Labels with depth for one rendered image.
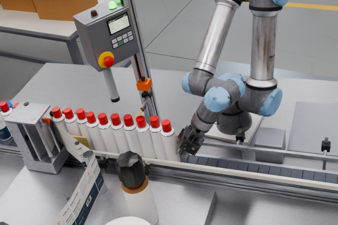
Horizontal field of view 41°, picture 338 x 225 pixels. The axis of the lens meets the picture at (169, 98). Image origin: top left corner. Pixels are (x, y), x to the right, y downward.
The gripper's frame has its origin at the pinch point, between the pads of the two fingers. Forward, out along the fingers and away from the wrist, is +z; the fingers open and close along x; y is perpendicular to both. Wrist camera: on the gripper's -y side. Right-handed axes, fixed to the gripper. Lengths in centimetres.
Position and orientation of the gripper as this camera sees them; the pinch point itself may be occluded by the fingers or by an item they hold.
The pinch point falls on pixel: (182, 150)
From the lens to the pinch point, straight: 168.8
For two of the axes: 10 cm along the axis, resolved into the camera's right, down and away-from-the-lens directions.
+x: 8.9, 4.6, 0.0
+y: -3.2, 6.2, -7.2
